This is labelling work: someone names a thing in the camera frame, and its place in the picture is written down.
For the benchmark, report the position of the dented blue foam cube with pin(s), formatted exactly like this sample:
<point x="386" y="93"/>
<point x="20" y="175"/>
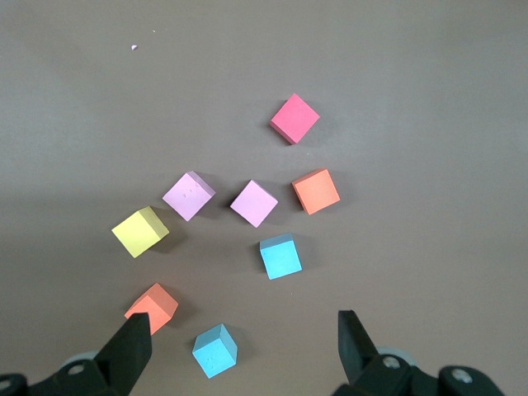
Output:
<point x="213" y="352"/>

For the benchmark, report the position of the red foam cube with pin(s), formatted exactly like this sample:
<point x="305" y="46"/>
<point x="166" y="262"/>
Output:
<point x="295" y="117"/>

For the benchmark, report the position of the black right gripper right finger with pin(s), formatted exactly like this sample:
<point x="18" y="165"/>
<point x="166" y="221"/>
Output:
<point x="354" y="354"/>

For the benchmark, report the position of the orange foam cube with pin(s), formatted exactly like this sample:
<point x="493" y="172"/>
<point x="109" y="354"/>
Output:
<point x="158" y="303"/>
<point x="316" y="191"/>

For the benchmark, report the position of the yellow foam cube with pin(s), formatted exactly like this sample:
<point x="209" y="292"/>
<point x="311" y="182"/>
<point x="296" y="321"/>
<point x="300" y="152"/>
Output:
<point x="138" y="233"/>

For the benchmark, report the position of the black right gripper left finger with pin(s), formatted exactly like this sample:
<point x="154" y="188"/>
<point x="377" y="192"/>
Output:
<point x="128" y="354"/>

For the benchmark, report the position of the brown table cover sheet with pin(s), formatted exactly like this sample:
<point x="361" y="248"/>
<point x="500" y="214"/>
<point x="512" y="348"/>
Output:
<point x="371" y="82"/>

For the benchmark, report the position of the dented pink foam cube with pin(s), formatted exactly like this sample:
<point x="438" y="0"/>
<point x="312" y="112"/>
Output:
<point x="189" y="197"/>

